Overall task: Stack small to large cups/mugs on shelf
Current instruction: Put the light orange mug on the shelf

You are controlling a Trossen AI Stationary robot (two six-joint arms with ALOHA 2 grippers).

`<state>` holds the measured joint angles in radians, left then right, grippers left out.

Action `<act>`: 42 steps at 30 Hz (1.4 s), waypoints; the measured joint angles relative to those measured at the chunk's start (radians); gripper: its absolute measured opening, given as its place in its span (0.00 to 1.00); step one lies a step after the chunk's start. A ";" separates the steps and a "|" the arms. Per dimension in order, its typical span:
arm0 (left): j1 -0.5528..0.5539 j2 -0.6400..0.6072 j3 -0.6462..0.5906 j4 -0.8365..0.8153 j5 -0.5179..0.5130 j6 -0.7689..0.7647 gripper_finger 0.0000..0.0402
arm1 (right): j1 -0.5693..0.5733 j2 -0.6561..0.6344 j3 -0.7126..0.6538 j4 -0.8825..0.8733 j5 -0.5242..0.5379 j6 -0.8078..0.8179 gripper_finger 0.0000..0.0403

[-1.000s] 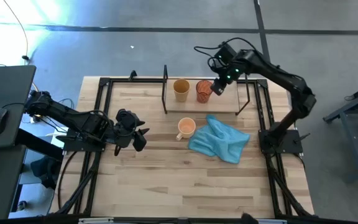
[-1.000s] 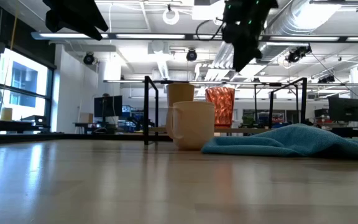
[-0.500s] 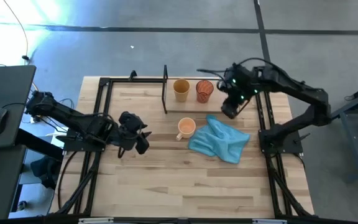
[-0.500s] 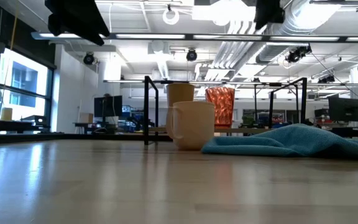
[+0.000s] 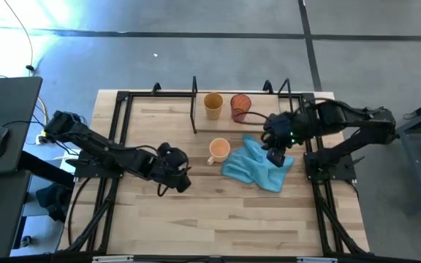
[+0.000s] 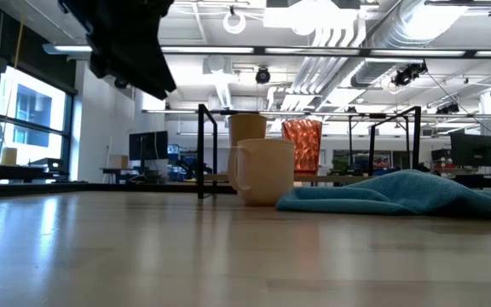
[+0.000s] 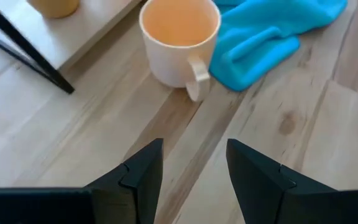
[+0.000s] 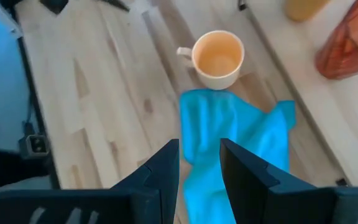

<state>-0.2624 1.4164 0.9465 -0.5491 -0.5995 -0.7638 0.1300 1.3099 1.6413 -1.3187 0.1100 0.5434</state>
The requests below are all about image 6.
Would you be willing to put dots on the black overhead camera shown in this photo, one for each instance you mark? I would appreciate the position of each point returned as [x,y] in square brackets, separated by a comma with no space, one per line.
[262,76]

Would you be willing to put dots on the white mug orange inside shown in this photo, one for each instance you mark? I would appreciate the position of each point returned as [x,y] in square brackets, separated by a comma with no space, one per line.
[267,170]

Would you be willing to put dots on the blue microfibre cloth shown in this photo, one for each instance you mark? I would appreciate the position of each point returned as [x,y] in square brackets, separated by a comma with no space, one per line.
[399,192]

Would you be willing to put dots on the black computer monitor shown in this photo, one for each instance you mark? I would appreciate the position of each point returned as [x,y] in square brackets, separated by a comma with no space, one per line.
[147,145]
[473,149]

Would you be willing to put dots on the cardboard box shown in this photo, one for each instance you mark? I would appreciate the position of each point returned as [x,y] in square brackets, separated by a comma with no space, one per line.
[118,161]

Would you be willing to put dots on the red faceted plastic cup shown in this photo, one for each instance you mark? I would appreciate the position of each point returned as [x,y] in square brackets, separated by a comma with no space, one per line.
[303,145]

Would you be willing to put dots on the yellow plastic cup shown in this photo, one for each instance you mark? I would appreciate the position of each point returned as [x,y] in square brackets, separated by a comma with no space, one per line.
[247,128]

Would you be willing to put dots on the silver ventilation duct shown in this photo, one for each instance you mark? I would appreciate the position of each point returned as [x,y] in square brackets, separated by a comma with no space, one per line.
[390,38]

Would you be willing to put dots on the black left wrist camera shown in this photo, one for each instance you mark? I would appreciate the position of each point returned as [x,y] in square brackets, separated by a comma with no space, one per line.
[121,82]

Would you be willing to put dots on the black overhead light beam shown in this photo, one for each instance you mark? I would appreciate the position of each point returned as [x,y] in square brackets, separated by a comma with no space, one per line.
[313,51]

